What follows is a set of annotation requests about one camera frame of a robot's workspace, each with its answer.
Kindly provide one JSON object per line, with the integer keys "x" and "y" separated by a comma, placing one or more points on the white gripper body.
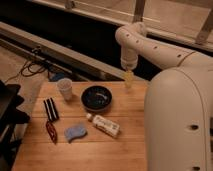
{"x": 129, "y": 62}

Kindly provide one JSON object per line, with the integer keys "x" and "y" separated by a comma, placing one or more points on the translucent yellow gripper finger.
{"x": 128, "y": 78}

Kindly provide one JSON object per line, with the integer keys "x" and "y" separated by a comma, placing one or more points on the white ceramic cup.
{"x": 65, "y": 88}

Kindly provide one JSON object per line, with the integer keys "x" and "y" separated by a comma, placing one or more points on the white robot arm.
{"x": 178, "y": 105}

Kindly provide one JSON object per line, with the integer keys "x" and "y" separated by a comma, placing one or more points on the dark ceramic bowl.
{"x": 96, "y": 98}

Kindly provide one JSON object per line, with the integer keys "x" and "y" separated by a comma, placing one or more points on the white tube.
{"x": 109, "y": 127}

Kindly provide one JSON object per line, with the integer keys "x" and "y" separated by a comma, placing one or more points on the blue object behind table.
{"x": 56, "y": 77}

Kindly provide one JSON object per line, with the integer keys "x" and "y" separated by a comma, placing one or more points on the blue sponge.
{"x": 74, "y": 132}

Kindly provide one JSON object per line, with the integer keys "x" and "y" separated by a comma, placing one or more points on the black white striped block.
{"x": 51, "y": 110}

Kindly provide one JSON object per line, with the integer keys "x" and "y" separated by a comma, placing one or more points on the black chair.
{"x": 10, "y": 117}

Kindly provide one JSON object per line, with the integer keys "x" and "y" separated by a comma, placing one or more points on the metal floor rail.
{"x": 63, "y": 54}

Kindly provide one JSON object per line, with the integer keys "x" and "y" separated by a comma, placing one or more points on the metal window frame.
{"x": 189, "y": 22}

